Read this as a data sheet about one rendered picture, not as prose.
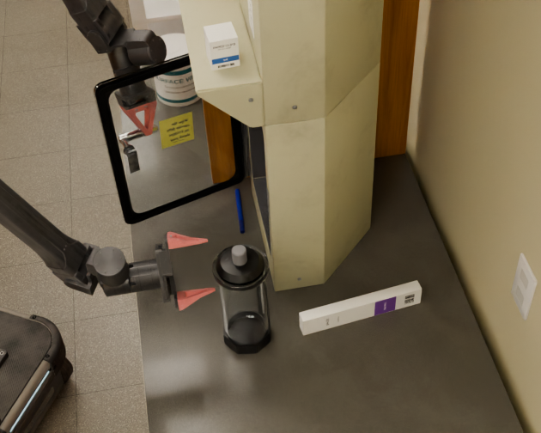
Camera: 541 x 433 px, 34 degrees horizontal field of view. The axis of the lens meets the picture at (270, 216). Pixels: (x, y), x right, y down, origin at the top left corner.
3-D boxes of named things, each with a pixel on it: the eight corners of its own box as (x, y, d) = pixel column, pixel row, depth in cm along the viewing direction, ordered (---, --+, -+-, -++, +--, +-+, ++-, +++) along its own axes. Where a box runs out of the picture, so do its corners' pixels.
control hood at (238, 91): (238, 27, 180) (234, -16, 173) (265, 127, 158) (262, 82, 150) (182, 34, 179) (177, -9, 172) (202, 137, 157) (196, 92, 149)
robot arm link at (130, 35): (102, 5, 182) (83, 33, 177) (145, -1, 176) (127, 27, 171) (131, 50, 189) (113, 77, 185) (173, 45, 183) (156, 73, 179)
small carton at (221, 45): (234, 49, 157) (231, 21, 153) (240, 65, 154) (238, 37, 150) (206, 54, 157) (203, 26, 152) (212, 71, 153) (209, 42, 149)
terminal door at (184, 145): (246, 180, 209) (234, 39, 180) (125, 227, 200) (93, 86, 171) (244, 179, 209) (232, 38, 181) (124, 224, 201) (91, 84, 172)
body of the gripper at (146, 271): (164, 249, 163) (124, 255, 162) (173, 301, 165) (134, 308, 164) (164, 241, 169) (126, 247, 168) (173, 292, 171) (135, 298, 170)
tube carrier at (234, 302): (272, 310, 187) (268, 242, 171) (273, 352, 179) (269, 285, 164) (221, 312, 187) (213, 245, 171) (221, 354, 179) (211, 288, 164)
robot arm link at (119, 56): (114, 35, 186) (98, 44, 182) (139, 32, 183) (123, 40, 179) (124, 66, 189) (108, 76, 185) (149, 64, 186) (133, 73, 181)
